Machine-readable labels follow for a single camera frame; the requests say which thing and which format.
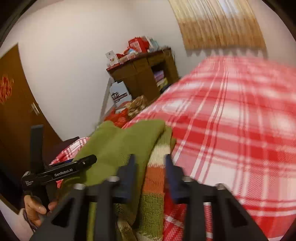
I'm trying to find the person's left hand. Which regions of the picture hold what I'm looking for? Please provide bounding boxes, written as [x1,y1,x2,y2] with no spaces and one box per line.
[23,195,58,227]

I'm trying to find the white printed cardboard box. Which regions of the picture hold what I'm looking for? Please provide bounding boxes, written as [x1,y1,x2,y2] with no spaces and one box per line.
[109,81,132,107]

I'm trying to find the red white plaid bedspread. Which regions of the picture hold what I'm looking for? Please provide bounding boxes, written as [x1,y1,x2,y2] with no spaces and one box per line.
[49,55,296,241]

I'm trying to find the red plastic bag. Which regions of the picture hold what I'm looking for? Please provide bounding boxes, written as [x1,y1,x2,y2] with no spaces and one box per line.
[104,108,130,128]

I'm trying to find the red gift boxes on desk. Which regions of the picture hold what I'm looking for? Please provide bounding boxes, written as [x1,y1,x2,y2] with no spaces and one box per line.
[116,36,160,64]

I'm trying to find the brown floral bag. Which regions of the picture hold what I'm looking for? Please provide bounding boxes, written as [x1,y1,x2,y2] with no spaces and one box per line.
[125,95,148,120]

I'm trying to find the beige patterned window curtain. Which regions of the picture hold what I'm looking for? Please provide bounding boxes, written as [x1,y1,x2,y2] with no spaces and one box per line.
[169,0,266,50]

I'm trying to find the green striped knit sweater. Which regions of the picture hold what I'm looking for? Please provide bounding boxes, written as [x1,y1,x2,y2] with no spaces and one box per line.
[61,120,178,241]

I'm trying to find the dark brown wooden desk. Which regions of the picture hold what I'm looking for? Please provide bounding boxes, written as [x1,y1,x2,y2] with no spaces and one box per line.
[106,47,180,103]

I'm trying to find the stacked books in desk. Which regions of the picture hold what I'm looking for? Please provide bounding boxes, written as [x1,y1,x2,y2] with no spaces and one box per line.
[154,70,169,92]

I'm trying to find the dark brown wooden door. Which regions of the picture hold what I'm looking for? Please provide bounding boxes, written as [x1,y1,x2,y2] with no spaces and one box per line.
[0,43,80,215]

